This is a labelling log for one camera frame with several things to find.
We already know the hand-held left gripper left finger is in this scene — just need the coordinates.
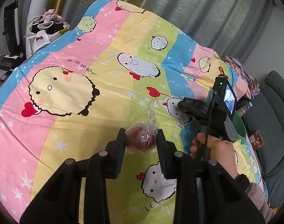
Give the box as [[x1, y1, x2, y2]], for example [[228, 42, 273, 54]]
[[19, 128, 126, 224]]

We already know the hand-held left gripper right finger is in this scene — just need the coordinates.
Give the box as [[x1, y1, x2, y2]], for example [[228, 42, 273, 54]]
[[157, 129, 265, 224]]

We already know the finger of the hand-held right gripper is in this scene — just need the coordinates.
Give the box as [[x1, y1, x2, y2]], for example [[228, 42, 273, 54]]
[[177, 99, 198, 113]]

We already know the plastic-wrapped red apple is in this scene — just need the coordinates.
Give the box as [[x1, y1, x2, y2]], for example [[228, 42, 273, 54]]
[[124, 98, 159, 155]]

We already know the green plastic bowl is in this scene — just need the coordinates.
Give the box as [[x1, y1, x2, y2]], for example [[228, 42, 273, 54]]
[[231, 111, 246, 145]]

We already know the person's right forearm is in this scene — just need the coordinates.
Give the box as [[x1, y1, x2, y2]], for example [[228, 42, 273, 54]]
[[234, 174, 275, 224]]

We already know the person's right hand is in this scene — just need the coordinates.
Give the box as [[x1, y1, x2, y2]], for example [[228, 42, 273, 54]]
[[190, 132, 239, 176]]

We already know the clear plastic bottle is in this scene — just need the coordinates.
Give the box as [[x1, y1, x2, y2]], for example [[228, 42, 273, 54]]
[[238, 101, 253, 117]]

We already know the yellow bear print bottle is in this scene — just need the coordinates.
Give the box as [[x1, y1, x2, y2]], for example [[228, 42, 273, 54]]
[[217, 66, 229, 80]]

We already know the red patterned snack packet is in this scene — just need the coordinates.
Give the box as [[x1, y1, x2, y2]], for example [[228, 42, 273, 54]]
[[249, 131, 265, 151]]

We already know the pile of folded clothes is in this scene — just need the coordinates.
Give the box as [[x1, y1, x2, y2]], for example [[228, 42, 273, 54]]
[[224, 56, 260, 98]]

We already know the grey sofa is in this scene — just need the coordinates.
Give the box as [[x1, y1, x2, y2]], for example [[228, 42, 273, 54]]
[[235, 70, 284, 182]]

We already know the grey curtain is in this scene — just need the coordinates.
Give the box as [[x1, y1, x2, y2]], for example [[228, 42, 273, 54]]
[[16, 0, 280, 61]]

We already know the colourful cartoon printed blanket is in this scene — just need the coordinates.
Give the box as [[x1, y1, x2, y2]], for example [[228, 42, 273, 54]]
[[0, 0, 271, 224]]

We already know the white bag of clothes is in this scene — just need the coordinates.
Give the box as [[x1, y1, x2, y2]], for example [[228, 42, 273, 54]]
[[23, 8, 71, 59]]

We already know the cluttered stack of boxes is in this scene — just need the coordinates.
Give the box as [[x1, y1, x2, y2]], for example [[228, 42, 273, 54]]
[[0, 52, 26, 91]]

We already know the black tower appliance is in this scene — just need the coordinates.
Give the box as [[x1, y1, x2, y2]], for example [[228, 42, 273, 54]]
[[3, 1, 22, 54]]

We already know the white upright panel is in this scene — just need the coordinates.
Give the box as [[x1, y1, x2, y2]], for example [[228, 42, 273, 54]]
[[27, 0, 51, 28]]

